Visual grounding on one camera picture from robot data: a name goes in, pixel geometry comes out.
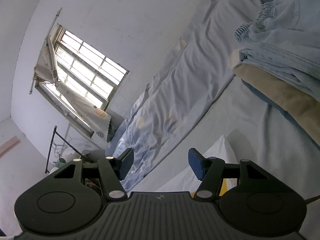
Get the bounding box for white yellow plastic mailer bag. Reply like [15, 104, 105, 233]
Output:
[157, 135, 238, 197]

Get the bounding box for blue pillow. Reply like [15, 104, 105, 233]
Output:
[105, 109, 126, 157]

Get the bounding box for patterned window curtain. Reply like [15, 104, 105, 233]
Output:
[33, 36, 111, 140]

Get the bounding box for blue printed bed sheet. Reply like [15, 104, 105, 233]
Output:
[133, 77, 319, 199]

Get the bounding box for black clothes rack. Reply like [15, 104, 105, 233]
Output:
[45, 125, 86, 174]

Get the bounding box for crumpled blue duvet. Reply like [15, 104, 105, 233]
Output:
[106, 0, 261, 191]

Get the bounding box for window with bars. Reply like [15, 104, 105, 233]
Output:
[35, 24, 128, 137]

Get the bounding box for folded beige garment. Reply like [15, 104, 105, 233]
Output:
[233, 64, 319, 147]

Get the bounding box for folded light blue jeans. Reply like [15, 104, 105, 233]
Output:
[235, 0, 319, 100]

